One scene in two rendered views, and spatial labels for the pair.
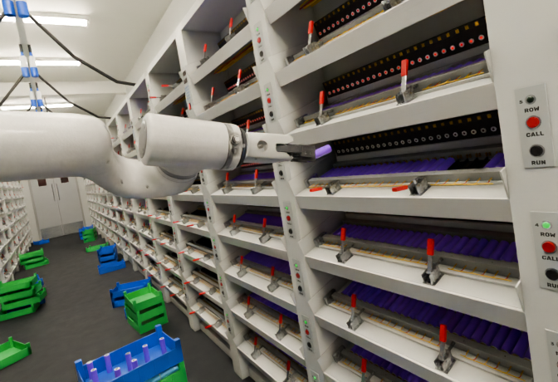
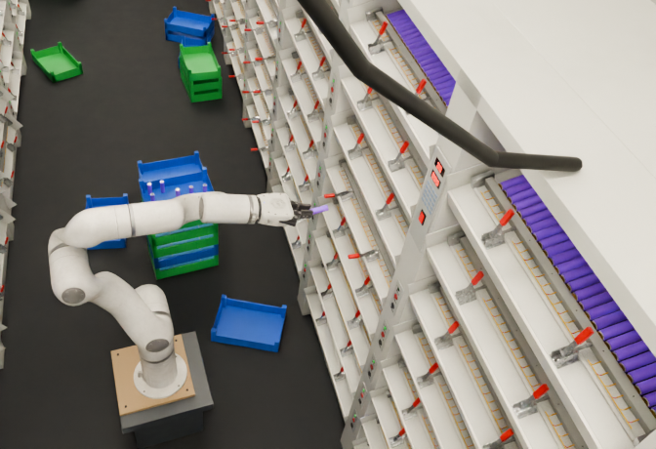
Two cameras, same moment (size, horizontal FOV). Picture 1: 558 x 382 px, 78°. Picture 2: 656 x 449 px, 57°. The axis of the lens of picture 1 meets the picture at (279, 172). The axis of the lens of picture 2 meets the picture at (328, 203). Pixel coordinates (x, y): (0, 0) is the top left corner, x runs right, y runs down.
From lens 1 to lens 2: 1.46 m
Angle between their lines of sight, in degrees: 43
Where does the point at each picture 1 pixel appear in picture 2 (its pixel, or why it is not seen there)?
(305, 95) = not seen: hidden behind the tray
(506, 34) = (404, 259)
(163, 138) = (210, 219)
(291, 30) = not seen: hidden behind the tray
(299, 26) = not seen: hidden behind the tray
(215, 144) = (239, 220)
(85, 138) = (173, 225)
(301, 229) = (323, 189)
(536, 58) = (405, 280)
